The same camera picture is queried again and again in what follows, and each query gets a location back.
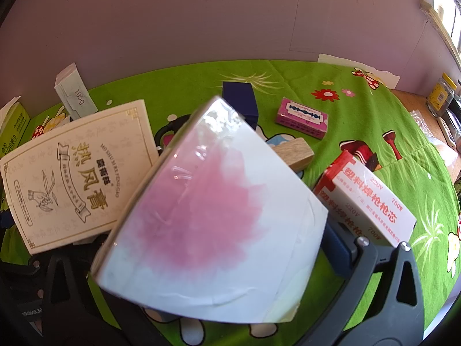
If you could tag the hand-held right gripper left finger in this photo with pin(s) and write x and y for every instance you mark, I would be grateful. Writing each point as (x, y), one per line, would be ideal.
(72, 295)

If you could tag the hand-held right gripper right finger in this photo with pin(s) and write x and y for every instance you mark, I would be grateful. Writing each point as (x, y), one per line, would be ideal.
(342, 256)

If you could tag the wooden block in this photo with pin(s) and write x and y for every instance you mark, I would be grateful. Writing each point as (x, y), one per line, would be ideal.
(293, 153)

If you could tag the white box with pink blotch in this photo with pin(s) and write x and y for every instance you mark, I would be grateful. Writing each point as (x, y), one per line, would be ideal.
(201, 216)

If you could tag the pink razor blade box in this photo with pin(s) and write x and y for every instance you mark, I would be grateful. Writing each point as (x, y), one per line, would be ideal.
(302, 115)

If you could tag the red and white box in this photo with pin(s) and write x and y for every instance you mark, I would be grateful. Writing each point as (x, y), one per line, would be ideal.
(374, 202)
(329, 194)

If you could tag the cream box with gold print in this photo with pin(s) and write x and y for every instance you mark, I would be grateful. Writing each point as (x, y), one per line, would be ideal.
(72, 173)

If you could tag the green printed cloth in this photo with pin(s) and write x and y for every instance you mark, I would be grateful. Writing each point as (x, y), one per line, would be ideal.
(360, 122)

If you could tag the clear plastic bag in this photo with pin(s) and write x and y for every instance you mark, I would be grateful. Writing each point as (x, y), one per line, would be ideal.
(423, 122)

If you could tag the white power strip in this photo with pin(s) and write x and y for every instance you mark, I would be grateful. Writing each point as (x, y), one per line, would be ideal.
(446, 129)

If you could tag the green tissue box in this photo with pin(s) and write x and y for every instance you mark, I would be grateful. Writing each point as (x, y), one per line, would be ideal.
(14, 126)

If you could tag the glass jar with yellow lid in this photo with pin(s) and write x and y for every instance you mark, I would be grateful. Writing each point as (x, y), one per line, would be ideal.
(440, 95)

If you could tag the dark blue box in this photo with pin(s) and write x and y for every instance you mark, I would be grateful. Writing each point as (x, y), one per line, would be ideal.
(241, 97)

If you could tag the black clip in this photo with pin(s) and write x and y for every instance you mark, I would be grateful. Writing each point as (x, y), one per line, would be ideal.
(164, 129)

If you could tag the white paper sheet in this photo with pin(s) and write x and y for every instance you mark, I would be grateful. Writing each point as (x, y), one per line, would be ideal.
(360, 63)

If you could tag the white and teal box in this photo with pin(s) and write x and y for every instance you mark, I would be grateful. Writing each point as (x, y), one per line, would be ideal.
(74, 93)

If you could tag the wooden window sill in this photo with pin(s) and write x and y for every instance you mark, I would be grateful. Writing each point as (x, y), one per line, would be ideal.
(437, 21)

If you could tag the window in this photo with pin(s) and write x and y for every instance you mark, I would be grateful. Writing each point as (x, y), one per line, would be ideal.
(448, 3)

